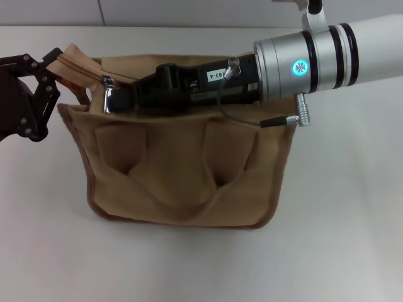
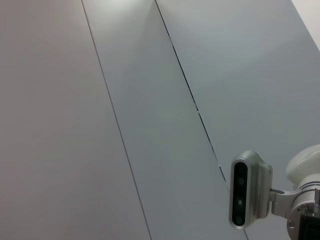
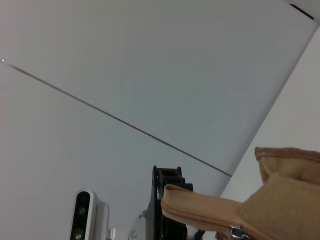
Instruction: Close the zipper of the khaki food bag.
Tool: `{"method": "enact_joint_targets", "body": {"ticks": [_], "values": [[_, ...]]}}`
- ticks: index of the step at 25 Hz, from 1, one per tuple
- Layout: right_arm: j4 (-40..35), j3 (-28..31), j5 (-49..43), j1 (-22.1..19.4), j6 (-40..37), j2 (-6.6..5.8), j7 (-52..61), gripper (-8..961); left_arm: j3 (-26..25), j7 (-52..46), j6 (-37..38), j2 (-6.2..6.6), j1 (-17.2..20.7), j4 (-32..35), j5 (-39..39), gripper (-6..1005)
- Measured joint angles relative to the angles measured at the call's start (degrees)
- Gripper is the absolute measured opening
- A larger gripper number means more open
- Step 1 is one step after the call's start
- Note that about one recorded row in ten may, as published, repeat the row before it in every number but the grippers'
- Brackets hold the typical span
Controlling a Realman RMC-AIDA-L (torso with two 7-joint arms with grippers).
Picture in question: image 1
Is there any right wrist camera mount bracket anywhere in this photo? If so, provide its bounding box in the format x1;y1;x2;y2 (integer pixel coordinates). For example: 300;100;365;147
298;0;330;32

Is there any silver metal zipper pull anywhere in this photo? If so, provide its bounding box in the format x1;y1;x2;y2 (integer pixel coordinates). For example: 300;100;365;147
101;75;119;115

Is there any grey cable with silver plugs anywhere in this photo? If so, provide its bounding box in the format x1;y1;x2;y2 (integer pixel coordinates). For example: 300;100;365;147
217;56;313;128

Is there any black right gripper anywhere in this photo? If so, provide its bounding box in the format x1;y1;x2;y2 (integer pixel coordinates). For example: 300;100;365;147
110;55;263;113

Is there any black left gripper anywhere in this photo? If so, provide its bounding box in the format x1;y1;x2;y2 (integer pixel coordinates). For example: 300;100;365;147
0;47;64;143

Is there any khaki canvas food bag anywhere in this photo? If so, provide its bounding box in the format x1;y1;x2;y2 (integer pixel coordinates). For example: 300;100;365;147
56;42;300;230

